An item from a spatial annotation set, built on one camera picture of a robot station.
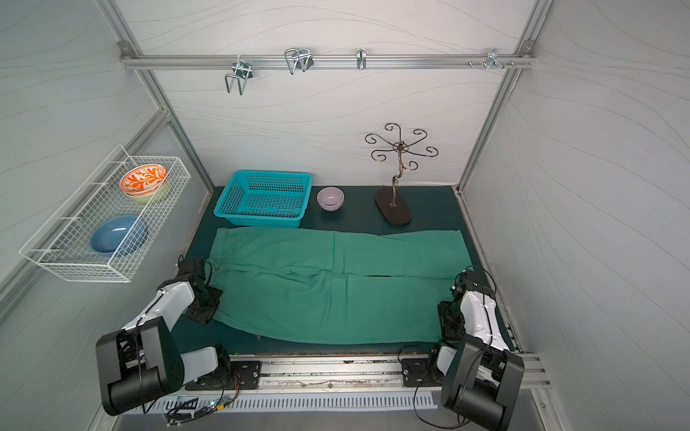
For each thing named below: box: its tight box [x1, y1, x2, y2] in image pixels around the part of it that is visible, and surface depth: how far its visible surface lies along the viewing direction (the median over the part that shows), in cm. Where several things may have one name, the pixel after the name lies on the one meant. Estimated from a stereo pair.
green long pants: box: [206, 228, 474, 344], surface depth 93 cm
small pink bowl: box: [316, 185, 345, 212], surface depth 113 cm
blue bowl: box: [90, 214, 150, 255], surface depth 65 cm
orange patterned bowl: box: [118, 163, 169, 197], surface depth 75 cm
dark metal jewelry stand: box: [364, 123, 440, 226], surface depth 110 cm
